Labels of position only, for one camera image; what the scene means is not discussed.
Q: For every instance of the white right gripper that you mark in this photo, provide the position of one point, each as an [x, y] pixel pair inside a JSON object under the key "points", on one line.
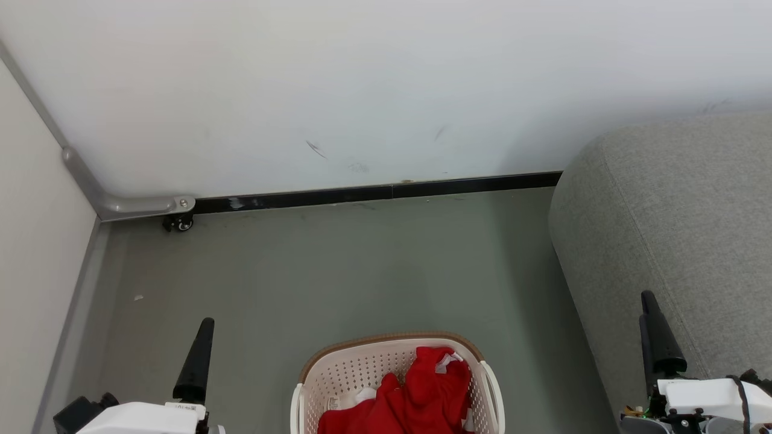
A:
{"points": [[705, 395]]}

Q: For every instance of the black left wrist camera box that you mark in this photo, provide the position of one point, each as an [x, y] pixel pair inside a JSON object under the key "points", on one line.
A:
{"points": [[77, 413]]}

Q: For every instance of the small black caster wheel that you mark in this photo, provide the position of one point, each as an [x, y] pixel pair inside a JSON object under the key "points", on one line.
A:
{"points": [[180, 223]]}

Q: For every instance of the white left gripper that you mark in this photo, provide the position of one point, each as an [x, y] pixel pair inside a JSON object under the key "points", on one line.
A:
{"points": [[145, 419]]}

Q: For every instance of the grey fabric sofa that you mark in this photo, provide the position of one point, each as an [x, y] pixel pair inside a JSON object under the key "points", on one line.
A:
{"points": [[681, 241]]}

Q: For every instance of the red garment with white trim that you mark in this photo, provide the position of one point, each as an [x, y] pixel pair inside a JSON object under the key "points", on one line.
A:
{"points": [[437, 389]]}

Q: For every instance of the black baseboard strip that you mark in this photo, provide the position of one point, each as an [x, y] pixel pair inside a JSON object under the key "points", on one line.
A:
{"points": [[374, 193]]}

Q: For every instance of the grey metal partition frame foot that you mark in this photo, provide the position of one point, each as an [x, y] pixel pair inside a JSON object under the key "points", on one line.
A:
{"points": [[129, 205]]}

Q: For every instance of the cream perforated laundry basket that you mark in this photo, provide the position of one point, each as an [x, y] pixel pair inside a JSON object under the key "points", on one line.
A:
{"points": [[350, 377]]}

